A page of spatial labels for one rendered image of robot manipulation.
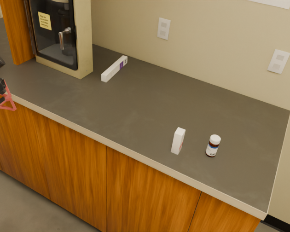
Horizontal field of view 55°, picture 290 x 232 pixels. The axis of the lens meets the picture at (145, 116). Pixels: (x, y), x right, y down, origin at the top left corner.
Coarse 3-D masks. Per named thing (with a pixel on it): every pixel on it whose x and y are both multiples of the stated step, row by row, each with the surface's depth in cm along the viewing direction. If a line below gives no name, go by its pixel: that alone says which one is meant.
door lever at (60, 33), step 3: (66, 30) 135; (60, 33) 132; (63, 33) 133; (66, 33) 136; (60, 36) 133; (60, 39) 134; (63, 39) 134; (60, 42) 135; (63, 42) 135; (60, 45) 136; (63, 45) 136; (63, 48) 137
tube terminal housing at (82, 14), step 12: (84, 0) 131; (84, 12) 134; (84, 24) 137; (84, 36) 140; (84, 48) 144; (36, 60) 161; (48, 60) 156; (84, 60) 148; (72, 72) 151; (84, 72) 152
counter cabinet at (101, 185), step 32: (0, 96) 148; (0, 128) 168; (32, 128) 149; (64, 128) 134; (0, 160) 193; (32, 160) 169; (64, 160) 150; (96, 160) 134; (128, 160) 122; (64, 192) 170; (96, 192) 151; (128, 192) 135; (160, 192) 123; (192, 192) 112; (96, 224) 171; (128, 224) 152; (160, 224) 136; (192, 224) 123; (224, 224) 113; (256, 224) 104
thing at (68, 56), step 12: (36, 0) 135; (48, 0) 131; (60, 0) 128; (72, 0) 125; (36, 12) 139; (48, 12) 135; (60, 12) 132; (72, 12) 128; (36, 24) 144; (60, 24) 135; (72, 24) 132; (36, 36) 148; (48, 36) 144; (72, 36) 136; (36, 48) 154; (48, 48) 149; (60, 48) 144; (72, 48) 140; (60, 60) 149; (72, 60) 144
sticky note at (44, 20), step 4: (40, 12) 138; (40, 16) 139; (44, 16) 138; (48, 16) 137; (40, 20) 141; (44, 20) 139; (48, 20) 138; (40, 24) 142; (44, 24) 141; (48, 24) 139; (48, 28) 141
